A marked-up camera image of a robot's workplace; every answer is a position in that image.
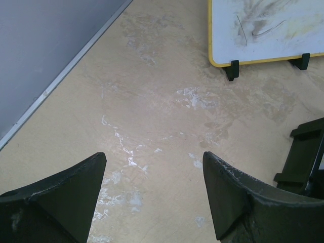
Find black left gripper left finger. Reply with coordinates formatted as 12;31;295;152
1;152;106;242

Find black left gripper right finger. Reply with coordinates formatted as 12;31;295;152
202;151;323;242

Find black left plastic bin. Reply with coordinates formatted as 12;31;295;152
274;118;323;199

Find aluminium frame rail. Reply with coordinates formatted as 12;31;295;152
1;1;130;146

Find whiteboard with yellow frame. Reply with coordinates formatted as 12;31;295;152
208;0;323;81

